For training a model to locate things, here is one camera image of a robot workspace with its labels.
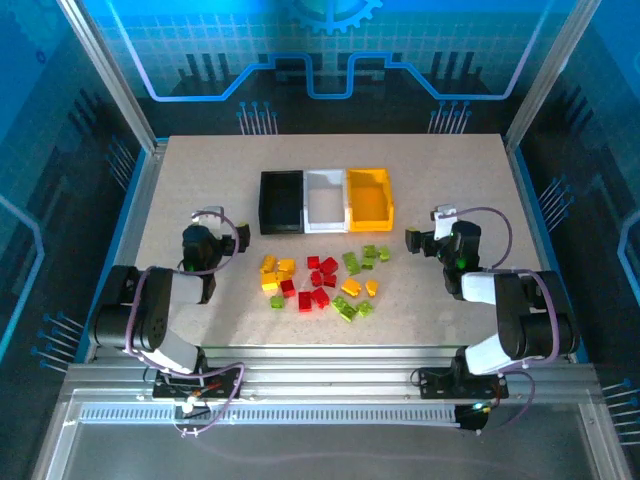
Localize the black plastic bin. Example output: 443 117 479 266
258 169 306 236

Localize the yellow plastic bin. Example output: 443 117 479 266
345 167 396 234

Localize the white plastic bin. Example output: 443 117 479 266
302 168 350 235

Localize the black controller box with light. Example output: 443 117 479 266
453 402 489 434

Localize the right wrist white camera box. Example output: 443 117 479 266
430 203 461 241

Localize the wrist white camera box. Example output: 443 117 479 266
430 203 461 241
192 204 226 234

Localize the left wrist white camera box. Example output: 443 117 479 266
192 204 226 234

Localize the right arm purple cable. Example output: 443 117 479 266
447 205 564 436

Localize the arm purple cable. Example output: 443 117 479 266
122 209 247 439
447 205 564 436

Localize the aluminium table side rail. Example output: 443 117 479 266
82 138 170 365

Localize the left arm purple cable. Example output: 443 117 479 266
122 209 247 439

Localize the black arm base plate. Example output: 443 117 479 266
151 366 245 401
416 366 510 401

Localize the aluminium frame beam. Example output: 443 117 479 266
64 344 601 401

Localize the slotted grey cable duct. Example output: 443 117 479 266
79 405 459 425

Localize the aluminium frame post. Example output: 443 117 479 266
503 0 604 154
55 0 159 154

